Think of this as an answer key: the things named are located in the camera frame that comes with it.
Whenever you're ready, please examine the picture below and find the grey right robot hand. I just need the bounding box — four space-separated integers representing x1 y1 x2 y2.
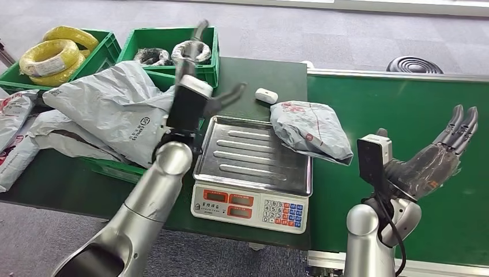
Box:
376 105 479 202

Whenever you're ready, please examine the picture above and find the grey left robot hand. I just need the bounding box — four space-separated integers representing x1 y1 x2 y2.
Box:
175 19 247 118

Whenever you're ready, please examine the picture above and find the grey package with red print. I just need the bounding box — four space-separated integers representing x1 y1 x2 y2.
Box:
270 100 354 167

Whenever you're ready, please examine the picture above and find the green conveyor belt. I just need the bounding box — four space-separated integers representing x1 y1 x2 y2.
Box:
306 69 489 277

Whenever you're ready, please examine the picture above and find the large grey express package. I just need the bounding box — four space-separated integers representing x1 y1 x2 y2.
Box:
42 61 177 169

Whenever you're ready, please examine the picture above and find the crumpled grey package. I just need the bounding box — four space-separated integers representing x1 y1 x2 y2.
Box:
28 110 127 163

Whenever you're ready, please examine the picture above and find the grey package with red logo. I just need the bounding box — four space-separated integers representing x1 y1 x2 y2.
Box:
0 89 40 154

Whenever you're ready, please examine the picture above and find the white package with red print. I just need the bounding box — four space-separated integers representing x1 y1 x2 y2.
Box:
0 133 41 193

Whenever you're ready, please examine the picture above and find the green crate holding black coils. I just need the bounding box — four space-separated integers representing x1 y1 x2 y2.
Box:
116 25 220 89

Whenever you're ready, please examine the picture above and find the small white oval device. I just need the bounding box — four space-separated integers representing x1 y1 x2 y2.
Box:
254 88 279 105

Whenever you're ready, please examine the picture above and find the green crate holding yellow coils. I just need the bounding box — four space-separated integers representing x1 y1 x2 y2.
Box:
0 29 122 95

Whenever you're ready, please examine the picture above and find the black ribbed round disc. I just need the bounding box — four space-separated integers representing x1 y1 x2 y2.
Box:
386 56 444 74

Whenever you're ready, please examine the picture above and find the white scale with steel tray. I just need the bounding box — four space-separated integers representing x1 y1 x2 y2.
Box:
190 115 313 235

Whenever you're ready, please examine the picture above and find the green crate holding packages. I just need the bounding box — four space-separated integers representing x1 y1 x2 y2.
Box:
82 70 207 185

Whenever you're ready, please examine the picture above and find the grey metal pole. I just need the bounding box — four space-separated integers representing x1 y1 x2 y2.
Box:
0 37 18 69

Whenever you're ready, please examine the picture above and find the black wrapped wire coil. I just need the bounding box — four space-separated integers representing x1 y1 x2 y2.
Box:
171 40 212 65
133 47 172 67

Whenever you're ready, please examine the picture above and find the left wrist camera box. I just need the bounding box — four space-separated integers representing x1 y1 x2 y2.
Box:
166 74 214 134

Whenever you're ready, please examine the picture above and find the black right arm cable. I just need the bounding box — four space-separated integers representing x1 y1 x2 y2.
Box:
360 183 407 277

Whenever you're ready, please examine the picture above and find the yellow wire coil with label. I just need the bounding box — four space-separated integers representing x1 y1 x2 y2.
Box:
19 39 80 77

